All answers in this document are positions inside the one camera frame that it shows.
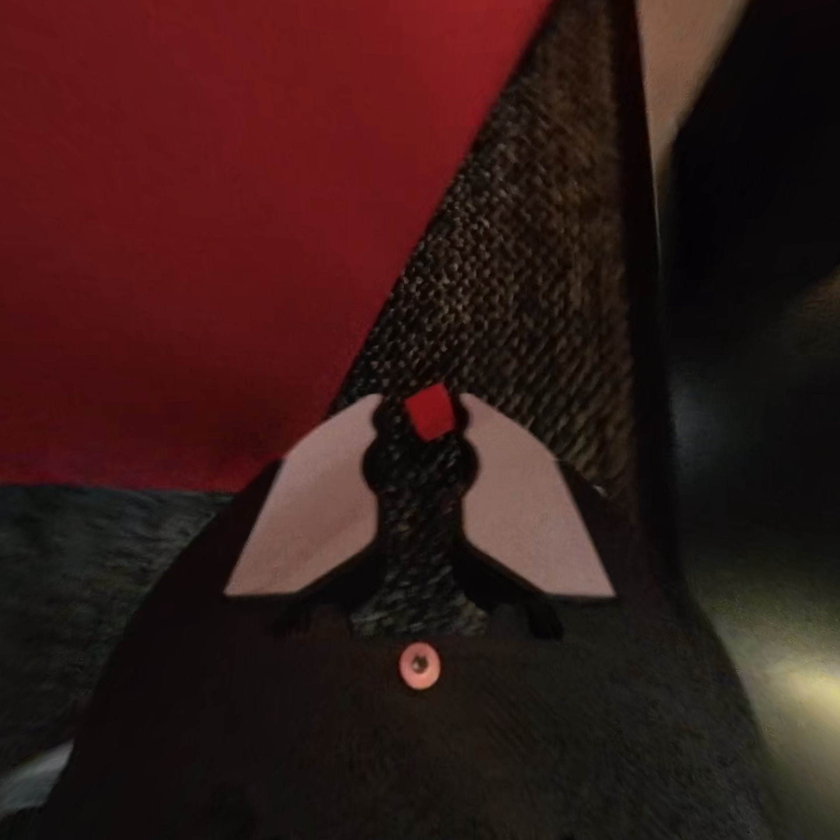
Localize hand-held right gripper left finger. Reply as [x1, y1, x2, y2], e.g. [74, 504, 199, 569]
[223, 394, 388, 599]

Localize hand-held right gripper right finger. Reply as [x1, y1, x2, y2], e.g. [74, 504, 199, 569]
[458, 392, 618, 601]

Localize small red cube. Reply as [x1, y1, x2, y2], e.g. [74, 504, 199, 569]
[403, 386, 458, 442]

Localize red plastic box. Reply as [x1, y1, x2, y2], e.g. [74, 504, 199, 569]
[0, 0, 559, 493]

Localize black table leg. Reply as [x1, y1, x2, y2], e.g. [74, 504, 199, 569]
[613, 0, 683, 565]

